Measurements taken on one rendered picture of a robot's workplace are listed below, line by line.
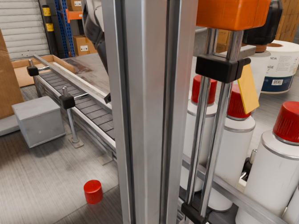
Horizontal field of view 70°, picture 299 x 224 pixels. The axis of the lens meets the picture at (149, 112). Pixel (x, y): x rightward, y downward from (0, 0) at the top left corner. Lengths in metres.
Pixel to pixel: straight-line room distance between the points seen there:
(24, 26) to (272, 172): 4.40
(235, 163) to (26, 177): 0.44
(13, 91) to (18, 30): 3.74
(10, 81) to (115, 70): 0.62
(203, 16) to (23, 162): 0.53
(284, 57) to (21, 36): 4.17
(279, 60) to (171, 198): 0.66
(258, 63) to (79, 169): 0.48
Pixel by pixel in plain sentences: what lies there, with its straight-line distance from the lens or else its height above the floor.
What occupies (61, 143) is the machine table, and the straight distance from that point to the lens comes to 0.63.
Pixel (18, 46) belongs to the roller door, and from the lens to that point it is 4.54.
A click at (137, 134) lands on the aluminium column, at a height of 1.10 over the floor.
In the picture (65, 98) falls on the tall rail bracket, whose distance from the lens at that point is 0.54.
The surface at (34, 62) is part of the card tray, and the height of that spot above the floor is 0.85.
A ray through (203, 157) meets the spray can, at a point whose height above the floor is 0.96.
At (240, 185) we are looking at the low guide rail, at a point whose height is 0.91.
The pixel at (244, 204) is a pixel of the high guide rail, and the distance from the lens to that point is 0.31.
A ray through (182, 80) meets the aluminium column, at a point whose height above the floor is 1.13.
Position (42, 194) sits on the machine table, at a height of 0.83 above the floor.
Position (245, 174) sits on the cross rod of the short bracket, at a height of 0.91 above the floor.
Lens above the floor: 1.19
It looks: 30 degrees down
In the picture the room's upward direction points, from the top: straight up
